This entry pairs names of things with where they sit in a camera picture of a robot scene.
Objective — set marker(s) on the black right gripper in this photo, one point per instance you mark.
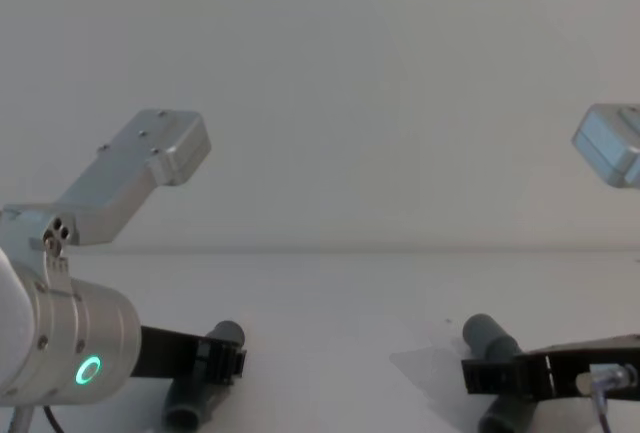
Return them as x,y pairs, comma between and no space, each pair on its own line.
590,353

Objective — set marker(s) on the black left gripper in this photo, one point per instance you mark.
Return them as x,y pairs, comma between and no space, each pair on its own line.
167,353

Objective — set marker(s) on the white table cloth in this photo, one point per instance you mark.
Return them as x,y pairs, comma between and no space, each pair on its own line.
340,313

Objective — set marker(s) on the clear plastic sheet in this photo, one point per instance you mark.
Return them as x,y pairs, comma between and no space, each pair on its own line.
425,365

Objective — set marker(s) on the grey plastic tube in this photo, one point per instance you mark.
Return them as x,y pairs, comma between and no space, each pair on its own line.
190,408
487,338

